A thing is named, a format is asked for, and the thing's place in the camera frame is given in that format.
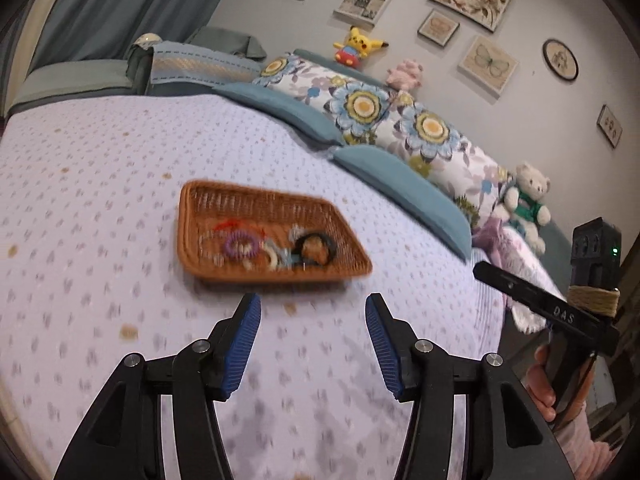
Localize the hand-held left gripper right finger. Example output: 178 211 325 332
365 292 576 480

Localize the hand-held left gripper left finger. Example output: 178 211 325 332
54 292 262 480

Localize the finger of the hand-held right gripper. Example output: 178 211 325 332
472 260 532 307

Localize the yellow spiral hair tie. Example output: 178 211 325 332
257 247 284 271

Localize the clear blue hair clip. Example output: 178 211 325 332
277 247 306 269

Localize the purple spiral hair tie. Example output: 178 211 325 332
223 231 261 261

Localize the red string bracelet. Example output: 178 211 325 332
212 217 267 236

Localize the brown wicker basket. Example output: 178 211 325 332
178 180 374 281

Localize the person's right forearm pink sleeve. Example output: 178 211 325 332
552 405 619 480

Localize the person's right hand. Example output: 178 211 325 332
522 345 561 424

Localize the white floral ruffled quilt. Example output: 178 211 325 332
492 225 569 334

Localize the purple cloth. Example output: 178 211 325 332
472 215 507 262

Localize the white teddy bear green shirt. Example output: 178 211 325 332
500 161 553 254

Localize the long teal pillow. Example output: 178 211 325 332
327 145 474 262

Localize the floral pillow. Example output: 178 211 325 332
252 52 397 142
387 91 517 222

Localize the round framed picture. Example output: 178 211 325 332
542 38 580 82

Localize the large butterfly canvas picture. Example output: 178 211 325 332
457 35 520 102

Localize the pink plush toy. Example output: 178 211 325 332
386 58 424 92

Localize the small teal pillow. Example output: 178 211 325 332
212 82 347 147

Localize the small butterfly framed picture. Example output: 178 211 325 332
417 8 461 50

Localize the yellow mouse plush toy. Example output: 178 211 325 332
333 25 390 69

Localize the folded striped blanket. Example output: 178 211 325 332
145 42 269 97

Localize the patchwork canvas picture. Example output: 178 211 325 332
332 0 394 26

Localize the blue curtain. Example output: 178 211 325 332
0 0 31 91
32 0 247 69

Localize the cream curtain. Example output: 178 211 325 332
15 0 62 77

